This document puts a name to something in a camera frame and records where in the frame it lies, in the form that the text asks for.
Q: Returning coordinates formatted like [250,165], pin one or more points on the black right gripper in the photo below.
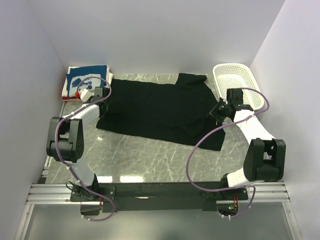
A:
[214,112]

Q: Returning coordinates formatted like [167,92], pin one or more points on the black t shirt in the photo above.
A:
[177,113]

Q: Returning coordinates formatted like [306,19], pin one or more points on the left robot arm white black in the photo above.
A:
[65,139]

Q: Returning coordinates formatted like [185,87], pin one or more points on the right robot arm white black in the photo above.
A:
[265,157]

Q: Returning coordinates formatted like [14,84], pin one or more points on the red folded shirt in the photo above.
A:
[68,99]

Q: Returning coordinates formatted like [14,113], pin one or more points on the white perforated plastic basket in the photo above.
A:
[237,75]

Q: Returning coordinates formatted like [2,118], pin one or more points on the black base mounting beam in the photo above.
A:
[145,196]

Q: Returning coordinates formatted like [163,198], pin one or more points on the aluminium front frame rail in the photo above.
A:
[57,194]

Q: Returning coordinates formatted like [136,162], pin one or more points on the aluminium table edge rail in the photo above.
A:
[53,172]

